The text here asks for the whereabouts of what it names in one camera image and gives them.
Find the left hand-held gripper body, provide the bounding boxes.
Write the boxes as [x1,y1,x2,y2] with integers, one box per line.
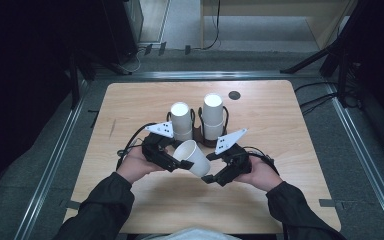
[141,120,178,173]

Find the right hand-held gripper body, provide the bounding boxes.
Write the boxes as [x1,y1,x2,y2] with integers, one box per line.
[214,127,252,178]

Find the white paper cup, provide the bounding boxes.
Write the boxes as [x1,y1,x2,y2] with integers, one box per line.
[172,139,212,178]
[203,120,225,141]
[173,128,194,142]
[202,92,225,126]
[170,101,194,133]

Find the dark double cup holder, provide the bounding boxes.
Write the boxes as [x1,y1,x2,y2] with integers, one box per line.
[165,106,230,149]

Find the person's left hand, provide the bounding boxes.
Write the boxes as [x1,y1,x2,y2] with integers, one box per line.
[116,144,166,185]

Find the person's right hand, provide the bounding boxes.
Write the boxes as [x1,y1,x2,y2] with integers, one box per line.
[234,154,285,193]

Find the person's light shirt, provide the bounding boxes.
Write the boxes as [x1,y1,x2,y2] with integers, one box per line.
[139,227,243,240]

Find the grey tape piece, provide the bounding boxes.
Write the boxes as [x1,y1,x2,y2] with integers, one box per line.
[65,199,83,211]
[318,198,338,208]

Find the black metal stand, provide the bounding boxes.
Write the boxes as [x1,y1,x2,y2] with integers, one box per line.
[67,49,97,110]

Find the black computer tower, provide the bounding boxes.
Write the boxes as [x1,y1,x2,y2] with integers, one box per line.
[100,0,145,66]

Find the black tripod stand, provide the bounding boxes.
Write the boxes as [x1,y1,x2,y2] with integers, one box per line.
[279,0,384,109]

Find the light wooden cabinet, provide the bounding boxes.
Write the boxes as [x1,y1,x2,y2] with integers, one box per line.
[199,0,359,52]

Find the right hand-held gripper black cable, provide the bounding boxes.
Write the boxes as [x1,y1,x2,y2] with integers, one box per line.
[242,145,281,176]

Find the aluminium floor rail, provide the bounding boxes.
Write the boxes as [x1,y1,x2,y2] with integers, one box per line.
[324,82,384,240]
[94,70,328,81]
[12,79,92,240]

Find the white floor cable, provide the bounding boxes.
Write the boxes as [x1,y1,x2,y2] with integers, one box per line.
[121,46,148,74]

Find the black floor cables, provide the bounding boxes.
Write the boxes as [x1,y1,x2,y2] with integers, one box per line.
[293,81,340,117]

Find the black hanging cable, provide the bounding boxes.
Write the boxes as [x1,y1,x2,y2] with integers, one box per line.
[201,0,222,51]

